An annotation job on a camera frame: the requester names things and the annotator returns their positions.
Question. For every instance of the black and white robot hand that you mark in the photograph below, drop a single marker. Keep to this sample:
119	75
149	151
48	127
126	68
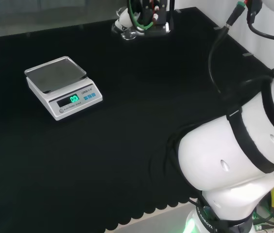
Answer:
161	12

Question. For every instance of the clear glass beaker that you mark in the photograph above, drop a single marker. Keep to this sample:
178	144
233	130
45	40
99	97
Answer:
128	37

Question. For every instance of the white electronic balance steel pan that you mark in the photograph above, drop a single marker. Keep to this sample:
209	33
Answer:
61	77

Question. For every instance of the clear cloth clip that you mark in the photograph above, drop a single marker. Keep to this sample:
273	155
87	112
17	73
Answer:
217	28
247	54

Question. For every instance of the black bench cloth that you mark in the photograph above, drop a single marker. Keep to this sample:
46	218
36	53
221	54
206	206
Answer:
127	126

